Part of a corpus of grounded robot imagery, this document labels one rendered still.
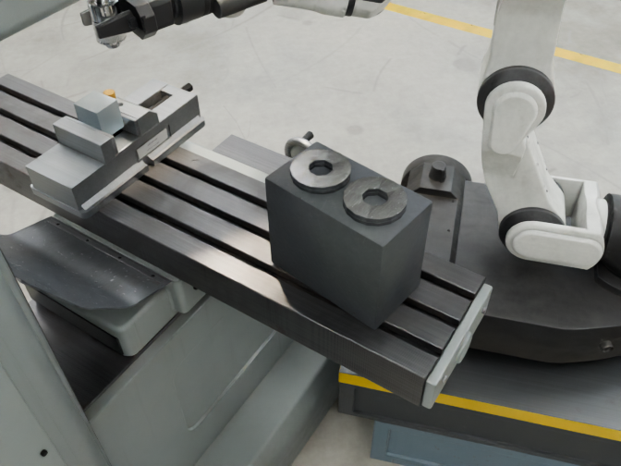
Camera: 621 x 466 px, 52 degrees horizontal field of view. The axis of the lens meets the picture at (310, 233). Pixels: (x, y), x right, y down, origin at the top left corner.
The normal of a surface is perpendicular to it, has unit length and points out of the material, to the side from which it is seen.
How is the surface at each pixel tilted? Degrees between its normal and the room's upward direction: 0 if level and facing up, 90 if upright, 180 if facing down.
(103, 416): 90
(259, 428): 0
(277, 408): 0
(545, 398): 0
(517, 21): 90
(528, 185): 90
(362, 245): 90
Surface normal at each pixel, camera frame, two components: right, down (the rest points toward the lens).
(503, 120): -0.25, 0.69
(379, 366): -0.54, 0.60
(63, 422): 0.87, 0.32
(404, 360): -0.01, -0.71
